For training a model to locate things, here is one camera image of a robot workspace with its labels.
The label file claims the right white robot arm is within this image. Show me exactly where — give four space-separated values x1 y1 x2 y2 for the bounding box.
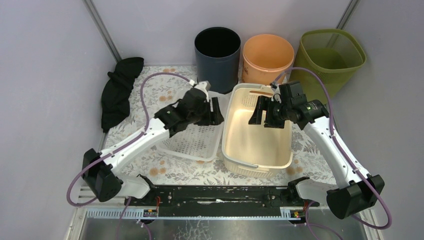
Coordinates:
248 95 385 219

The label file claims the green mesh waste bin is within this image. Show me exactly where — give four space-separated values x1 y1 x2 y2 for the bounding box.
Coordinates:
293 28 367 98

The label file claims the black cloth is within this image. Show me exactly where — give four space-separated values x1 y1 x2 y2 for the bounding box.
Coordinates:
101 57 144 133

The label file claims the dark blue round bin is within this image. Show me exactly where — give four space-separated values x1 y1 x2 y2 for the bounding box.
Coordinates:
194 27 241 94

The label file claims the cream perforated large basket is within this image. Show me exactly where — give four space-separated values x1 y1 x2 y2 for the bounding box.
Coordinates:
221 83 294 178

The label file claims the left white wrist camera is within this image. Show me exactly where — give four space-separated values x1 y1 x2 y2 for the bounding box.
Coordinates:
194 81 211 102

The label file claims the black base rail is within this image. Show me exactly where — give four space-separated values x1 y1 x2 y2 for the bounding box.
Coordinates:
125 185 310 221

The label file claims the white slotted basket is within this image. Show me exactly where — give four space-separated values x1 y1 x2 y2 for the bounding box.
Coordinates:
154 92 228 162

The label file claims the orange round bin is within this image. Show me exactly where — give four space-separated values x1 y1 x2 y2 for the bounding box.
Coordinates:
241 34 295 85

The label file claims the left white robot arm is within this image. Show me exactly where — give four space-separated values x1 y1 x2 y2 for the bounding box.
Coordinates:
81 87 224 206

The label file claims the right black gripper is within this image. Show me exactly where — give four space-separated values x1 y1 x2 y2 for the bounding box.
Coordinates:
247 95 291 129

